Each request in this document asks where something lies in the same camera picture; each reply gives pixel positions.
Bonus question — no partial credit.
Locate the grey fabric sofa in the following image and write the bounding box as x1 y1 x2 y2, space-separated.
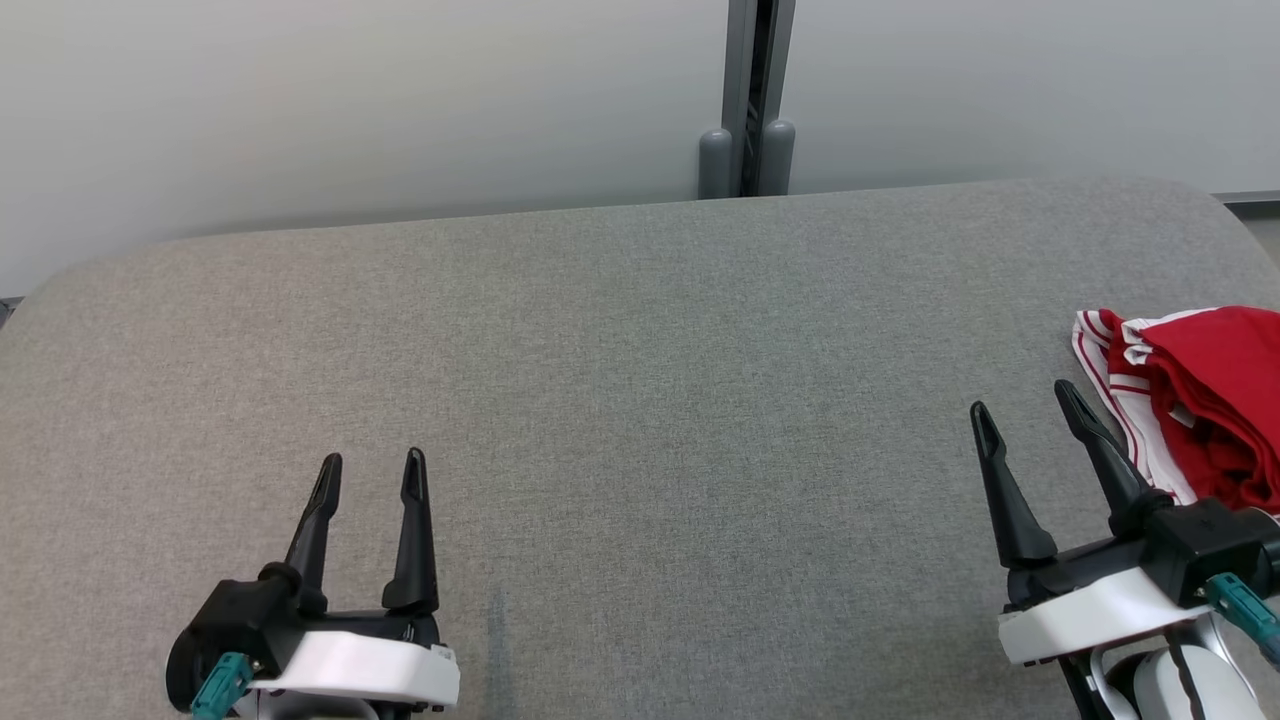
0 178 1280 720

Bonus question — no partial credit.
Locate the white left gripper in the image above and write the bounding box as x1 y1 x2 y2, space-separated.
250 447 462 714

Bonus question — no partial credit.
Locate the black left arm cable, teal plug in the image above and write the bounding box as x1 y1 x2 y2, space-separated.
189 651 254 720

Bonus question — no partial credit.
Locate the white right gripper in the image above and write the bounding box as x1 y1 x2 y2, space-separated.
970 379 1215 667

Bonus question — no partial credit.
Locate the red shirt with white trim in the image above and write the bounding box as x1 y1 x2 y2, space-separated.
1108 305 1280 516

